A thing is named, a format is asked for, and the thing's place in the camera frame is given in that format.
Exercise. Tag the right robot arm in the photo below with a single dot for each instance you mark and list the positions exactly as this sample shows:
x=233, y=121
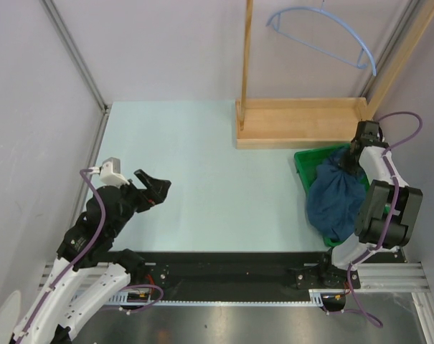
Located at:
x=387, y=215

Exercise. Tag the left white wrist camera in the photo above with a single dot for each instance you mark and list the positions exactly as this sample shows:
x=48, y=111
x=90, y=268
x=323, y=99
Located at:
x=110, y=172

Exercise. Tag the white cable duct strip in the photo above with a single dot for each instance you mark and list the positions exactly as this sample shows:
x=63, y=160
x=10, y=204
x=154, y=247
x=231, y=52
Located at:
x=313, y=299

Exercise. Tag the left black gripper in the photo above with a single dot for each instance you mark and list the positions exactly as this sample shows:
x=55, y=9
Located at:
x=156, y=192

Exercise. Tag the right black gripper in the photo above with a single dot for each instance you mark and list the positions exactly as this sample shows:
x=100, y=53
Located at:
x=344, y=164

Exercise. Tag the green plastic tray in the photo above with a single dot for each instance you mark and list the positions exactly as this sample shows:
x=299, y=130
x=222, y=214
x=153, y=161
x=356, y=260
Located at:
x=306, y=162

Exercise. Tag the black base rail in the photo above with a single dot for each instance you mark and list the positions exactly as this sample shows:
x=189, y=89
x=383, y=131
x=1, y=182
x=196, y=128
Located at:
x=238, y=276

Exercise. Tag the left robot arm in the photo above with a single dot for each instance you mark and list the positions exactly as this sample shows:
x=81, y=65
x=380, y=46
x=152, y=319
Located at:
x=57, y=315

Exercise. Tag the blue t shirt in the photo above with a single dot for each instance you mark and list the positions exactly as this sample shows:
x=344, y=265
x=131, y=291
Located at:
x=335, y=197

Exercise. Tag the wooden hanger rack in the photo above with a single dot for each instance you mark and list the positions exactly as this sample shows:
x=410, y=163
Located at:
x=316, y=122

